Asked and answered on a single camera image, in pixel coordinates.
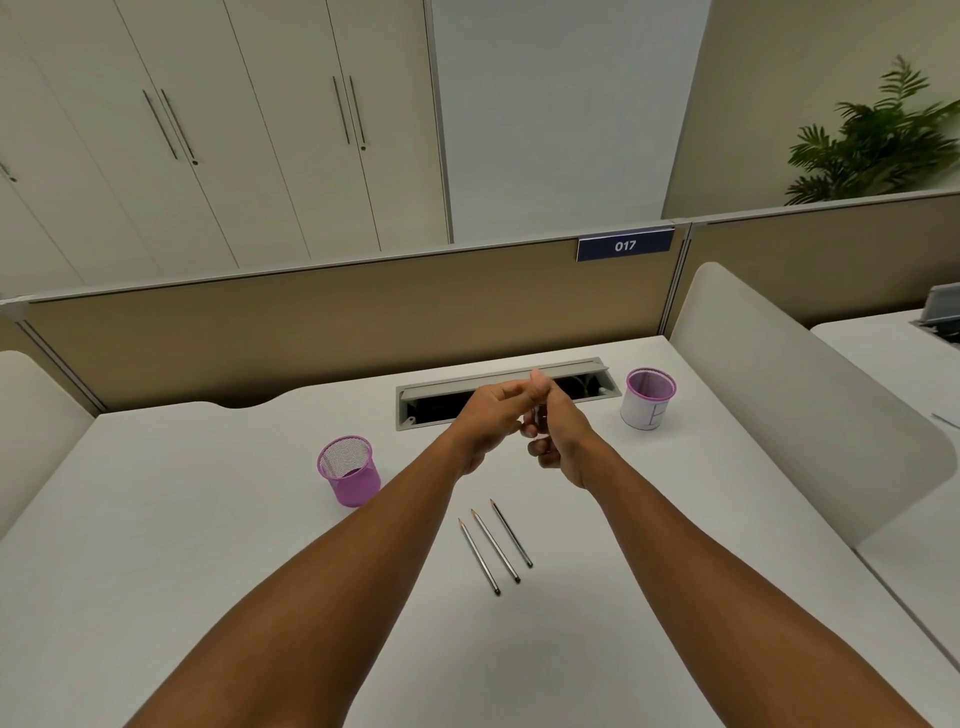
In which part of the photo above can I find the grey pencil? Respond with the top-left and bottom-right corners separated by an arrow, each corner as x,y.
458,517 -> 502,597
490,498 -> 534,569
471,508 -> 522,585

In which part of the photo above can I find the long beige desk partition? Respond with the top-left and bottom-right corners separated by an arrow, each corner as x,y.
0,222 -> 692,415

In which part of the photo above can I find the pink mesh pen cup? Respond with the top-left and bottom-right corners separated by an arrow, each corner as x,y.
315,435 -> 381,509

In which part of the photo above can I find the short beige desk partition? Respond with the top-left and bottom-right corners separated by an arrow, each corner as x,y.
660,189 -> 960,329

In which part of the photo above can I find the person's right hand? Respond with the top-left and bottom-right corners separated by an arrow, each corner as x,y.
524,393 -> 611,493

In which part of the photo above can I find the person's right forearm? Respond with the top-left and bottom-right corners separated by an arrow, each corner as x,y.
579,444 -> 936,728

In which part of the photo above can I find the pink cup with white label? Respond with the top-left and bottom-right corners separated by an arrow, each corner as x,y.
620,367 -> 678,432

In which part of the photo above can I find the person's left hand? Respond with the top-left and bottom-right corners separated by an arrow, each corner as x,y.
447,369 -> 558,478

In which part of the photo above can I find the small white side divider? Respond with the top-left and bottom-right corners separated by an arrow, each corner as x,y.
0,350 -> 99,543

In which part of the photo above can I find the blue number sign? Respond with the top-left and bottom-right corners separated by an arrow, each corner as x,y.
576,228 -> 675,264

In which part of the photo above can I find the green potted plant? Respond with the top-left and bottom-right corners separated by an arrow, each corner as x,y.
784,56 -> 960,207

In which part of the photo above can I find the person's left forearm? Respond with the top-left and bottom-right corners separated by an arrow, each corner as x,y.
127,431 -> 481,728

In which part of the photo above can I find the grey desk cable tray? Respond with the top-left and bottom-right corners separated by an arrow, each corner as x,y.
395,357 -> 621,432

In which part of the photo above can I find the open grey cable flap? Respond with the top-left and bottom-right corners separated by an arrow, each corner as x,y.
910,282 -> 960,336

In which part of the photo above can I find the white wall cabinet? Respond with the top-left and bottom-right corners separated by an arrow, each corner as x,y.
0,0 -> 453,300

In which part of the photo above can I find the large white side divider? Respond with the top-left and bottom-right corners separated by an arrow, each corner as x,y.
669,261 -> 958,550

